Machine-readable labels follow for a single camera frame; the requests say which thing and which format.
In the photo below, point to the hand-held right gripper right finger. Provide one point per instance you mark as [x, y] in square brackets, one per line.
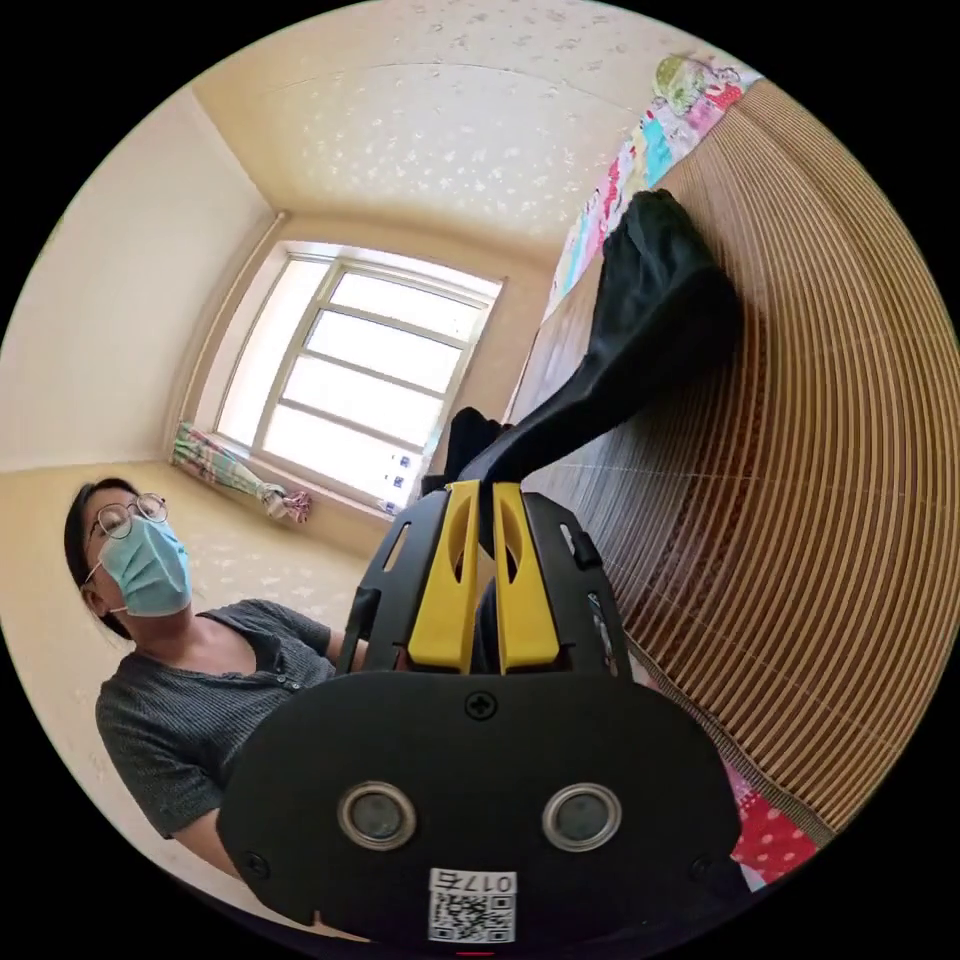
[525, 607]

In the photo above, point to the black pants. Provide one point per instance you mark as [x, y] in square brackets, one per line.
[645, 330]

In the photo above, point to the window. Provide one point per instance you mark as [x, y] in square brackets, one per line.
[360, 375]

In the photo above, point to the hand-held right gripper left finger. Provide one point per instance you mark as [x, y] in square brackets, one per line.
[439, 600]

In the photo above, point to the checked curtain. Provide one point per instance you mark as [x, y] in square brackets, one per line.
[225, 469]

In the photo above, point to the bed with woven mat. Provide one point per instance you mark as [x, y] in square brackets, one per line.
[810, 420]

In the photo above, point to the person's body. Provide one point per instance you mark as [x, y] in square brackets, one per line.
[187, 675]

